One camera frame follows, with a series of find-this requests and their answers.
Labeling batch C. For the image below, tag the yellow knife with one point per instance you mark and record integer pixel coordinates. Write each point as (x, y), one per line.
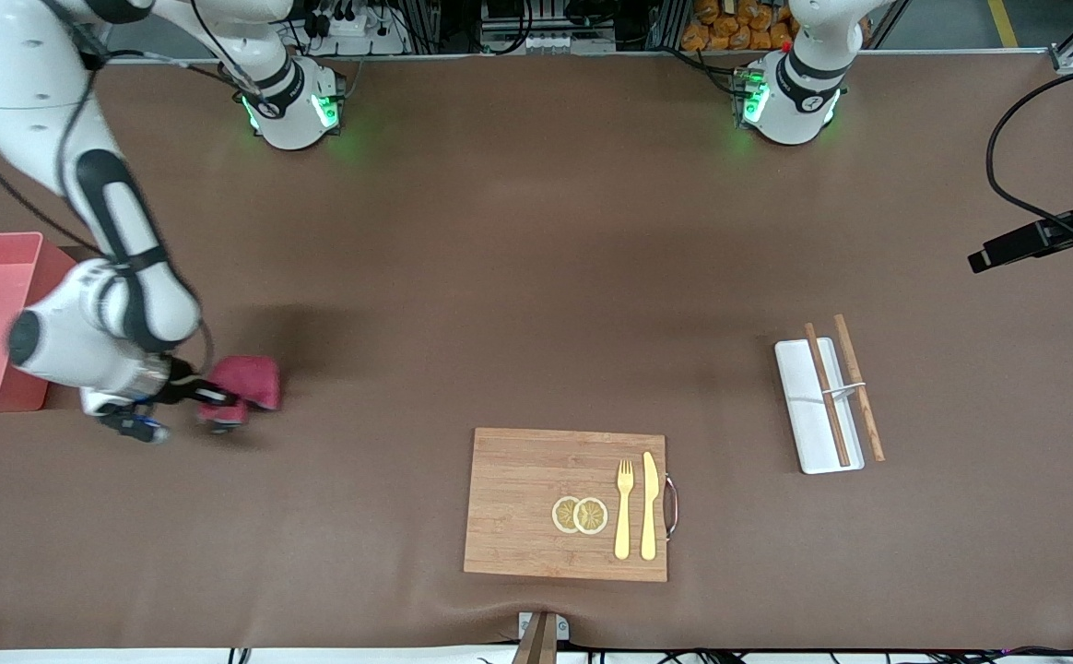
(649, 507)

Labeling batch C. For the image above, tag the wooden cutting board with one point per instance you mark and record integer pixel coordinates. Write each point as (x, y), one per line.
(518, 498)

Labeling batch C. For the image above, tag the red cloth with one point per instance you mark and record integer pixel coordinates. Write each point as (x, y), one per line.
(255, 378)

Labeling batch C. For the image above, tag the brown table cover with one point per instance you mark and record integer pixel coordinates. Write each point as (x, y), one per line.
(536, 277)

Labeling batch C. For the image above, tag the orange snack pile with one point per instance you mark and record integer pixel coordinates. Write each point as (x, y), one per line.
(730, 28)

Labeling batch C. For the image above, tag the gray electronics box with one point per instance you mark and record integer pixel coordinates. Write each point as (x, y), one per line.
(546, 41)

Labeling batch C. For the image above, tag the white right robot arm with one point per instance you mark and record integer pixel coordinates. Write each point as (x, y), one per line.
(85, 323)

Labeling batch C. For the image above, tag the lemon slice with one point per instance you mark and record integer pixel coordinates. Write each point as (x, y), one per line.
(592, 516)
(561, 515)

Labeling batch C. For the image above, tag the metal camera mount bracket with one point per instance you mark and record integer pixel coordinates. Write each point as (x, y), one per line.
(541, 636)

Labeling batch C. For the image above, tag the white power strip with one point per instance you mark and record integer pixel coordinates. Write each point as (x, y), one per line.
(352, 32)

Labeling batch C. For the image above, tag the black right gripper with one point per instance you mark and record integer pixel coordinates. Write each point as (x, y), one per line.
(182, 383)

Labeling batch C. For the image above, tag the yellow fork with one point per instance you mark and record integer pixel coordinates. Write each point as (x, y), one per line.
(623, 526)

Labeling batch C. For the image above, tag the white rectangular tray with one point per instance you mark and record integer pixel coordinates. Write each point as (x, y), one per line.
(795, 415)

